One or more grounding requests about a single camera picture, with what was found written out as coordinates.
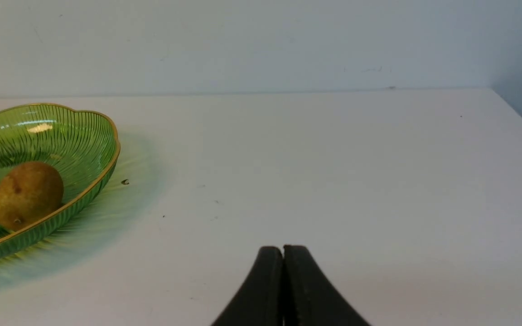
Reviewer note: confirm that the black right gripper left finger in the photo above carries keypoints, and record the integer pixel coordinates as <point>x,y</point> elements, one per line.
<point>257,301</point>

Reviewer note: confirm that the green glass fruit plate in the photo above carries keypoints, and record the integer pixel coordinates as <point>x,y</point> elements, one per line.
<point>82,145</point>

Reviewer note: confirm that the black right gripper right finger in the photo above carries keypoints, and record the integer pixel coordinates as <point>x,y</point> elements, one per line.
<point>309,298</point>

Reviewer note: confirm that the brown kiwi fruit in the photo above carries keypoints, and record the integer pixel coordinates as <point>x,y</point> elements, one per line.
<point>28,193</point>

